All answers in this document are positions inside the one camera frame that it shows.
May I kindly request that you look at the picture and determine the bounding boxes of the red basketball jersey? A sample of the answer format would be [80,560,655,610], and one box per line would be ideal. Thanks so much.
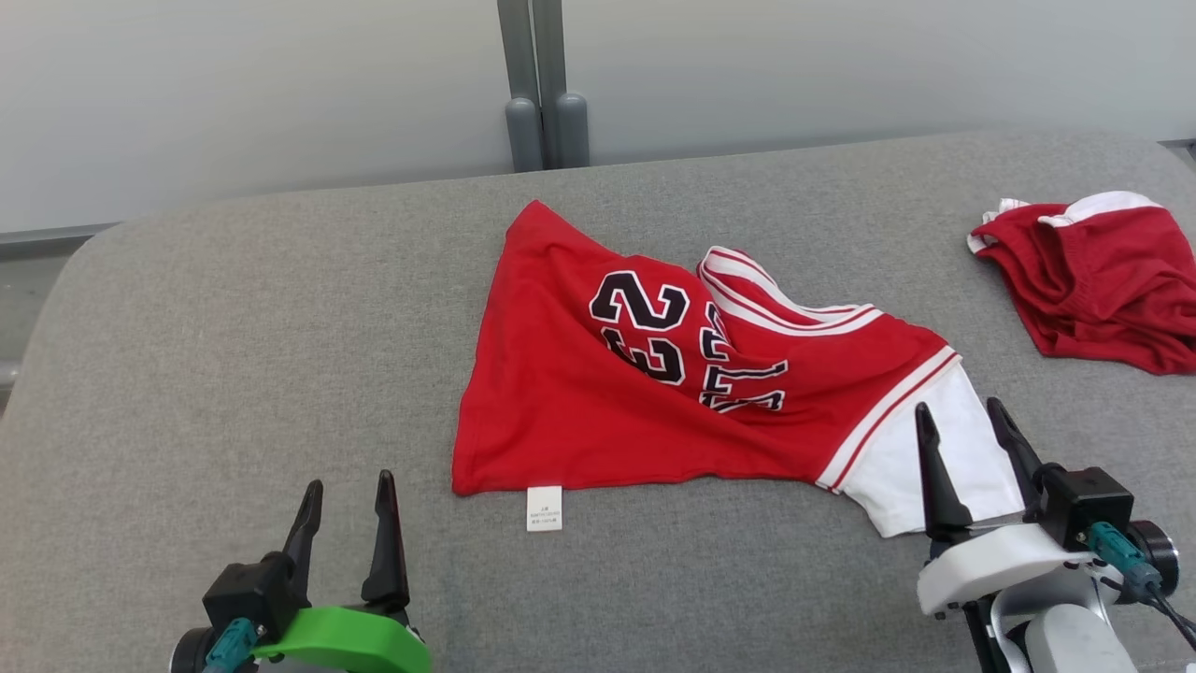
[451,199,1027,539]

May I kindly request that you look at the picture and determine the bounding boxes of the camera cable teal plug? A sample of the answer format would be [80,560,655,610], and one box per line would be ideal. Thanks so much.
[204,617,261,673]
[1087,522,1196,651]

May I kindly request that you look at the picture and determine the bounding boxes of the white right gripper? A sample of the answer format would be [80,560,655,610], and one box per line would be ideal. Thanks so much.
[915,397,1099,618]

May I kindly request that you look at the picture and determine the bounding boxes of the red and white shorts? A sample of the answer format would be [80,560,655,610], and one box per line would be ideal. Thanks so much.
[967,191,1196,377]

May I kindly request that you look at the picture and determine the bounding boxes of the left camera cable teal plug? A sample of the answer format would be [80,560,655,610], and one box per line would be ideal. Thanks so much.
[204,617,261,673]

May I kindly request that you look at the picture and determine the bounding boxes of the right camera cable teal plug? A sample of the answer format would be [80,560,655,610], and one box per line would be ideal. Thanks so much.
[1087,522,1196,651]

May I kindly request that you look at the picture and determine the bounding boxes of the grey metal partition post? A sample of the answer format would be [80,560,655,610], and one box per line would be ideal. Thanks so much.
[530,0,591,170]
[496,0,546,174]

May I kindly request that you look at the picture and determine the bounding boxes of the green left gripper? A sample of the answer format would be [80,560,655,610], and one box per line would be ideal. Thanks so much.
[252,469,433,673]

